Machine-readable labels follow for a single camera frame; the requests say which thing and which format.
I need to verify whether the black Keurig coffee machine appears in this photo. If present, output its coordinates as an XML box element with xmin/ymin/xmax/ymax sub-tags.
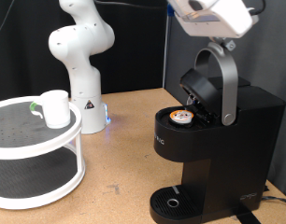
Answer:
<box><xmin>149</xmin><ymin>41</ymin><xmax>286</xmax><ymax>224</ymax></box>

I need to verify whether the braided power cable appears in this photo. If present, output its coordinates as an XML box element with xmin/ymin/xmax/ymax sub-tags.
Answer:
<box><xmin>261</xmin><ymin>195</ymin><xmax>286</xmax><ymax>206</ymax></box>

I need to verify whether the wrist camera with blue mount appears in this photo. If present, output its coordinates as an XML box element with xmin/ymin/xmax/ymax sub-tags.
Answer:
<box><xmin>166</xmin><ymin>0</ymin><xmax>222</xmax><ymax>24</ymax></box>

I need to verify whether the white two-tier turntable rack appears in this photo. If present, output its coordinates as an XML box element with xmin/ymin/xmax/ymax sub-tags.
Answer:
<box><xmin>0</xmin><ymin>95</ymin><xmax>87</xmax><ymax>210</ymax></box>

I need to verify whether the black tape strip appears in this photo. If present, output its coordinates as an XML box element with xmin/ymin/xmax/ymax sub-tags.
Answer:
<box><xmin>231</xmin><ymin>203</ymin><xmax>261</xmax><ymax>224</ymax></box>

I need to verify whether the white mug green handle mark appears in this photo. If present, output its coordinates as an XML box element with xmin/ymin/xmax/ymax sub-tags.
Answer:
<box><xmin>29</xmin><ymin>90</ymin><xmax>72</xmax><ymax>130</ymax></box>

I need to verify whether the black Keurig drip tray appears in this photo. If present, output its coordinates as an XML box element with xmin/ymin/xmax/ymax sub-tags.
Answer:
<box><xmin>149</xmin><ymin>185</ymin><xmax>209</xmax><ymax>224</ymax></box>

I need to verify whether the silver Keurig lid handle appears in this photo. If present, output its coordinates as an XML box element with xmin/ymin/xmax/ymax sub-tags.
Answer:
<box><xmin>193</xmin><ymin>41</ymin><xmax>239</xmax><ymax>127</ymax></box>

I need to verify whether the black curtain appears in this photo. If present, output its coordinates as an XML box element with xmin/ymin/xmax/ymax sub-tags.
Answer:
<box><xmin>0</xmin><ymin>0</ymin><xmax>169</xmax><ymax>102</ymax></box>

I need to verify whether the grey partition panel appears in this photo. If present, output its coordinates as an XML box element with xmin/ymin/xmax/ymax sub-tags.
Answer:
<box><xmin>163</xmin><ymin>0</ymin><xmax>286</xmax><ymax>200</ymax></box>

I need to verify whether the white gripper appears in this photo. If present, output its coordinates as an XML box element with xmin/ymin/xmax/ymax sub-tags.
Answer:
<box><xmin>183</xmin><ymin>0</ymin><xmax>255</xmax><ymax>52</ymax></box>

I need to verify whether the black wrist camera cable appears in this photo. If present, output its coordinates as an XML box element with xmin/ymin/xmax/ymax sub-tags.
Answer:
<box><xmin>246</xmin><ymin>0</ymin><xmax>266</xmax><ymax>17</ymax></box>

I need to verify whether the white coffee pod orange lid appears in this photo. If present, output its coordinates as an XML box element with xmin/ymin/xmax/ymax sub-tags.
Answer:
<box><xmin>168</xmin><ymin>108</ymin><xmax>195</xmax><ymax>128</ymax></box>

